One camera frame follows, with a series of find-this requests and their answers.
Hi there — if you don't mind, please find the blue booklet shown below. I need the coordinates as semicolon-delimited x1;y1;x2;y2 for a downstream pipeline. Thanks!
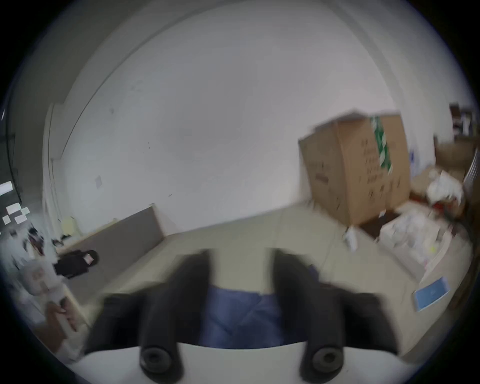
414;277;450;312

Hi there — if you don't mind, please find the dark blue shirt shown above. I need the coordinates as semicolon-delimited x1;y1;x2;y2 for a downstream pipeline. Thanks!
199;265;319;349

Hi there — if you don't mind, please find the large brown cardboard carton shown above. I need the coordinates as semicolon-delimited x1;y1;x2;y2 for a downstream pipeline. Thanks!
298;111;412;226

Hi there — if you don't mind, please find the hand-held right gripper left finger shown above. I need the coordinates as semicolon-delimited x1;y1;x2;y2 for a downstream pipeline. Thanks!
85;249;211;381

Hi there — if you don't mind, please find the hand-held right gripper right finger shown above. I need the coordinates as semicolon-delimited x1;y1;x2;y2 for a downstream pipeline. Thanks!
273;249;400;383

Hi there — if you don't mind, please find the open carton with white items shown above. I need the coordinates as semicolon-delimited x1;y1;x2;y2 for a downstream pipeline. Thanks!
379;202;456;282

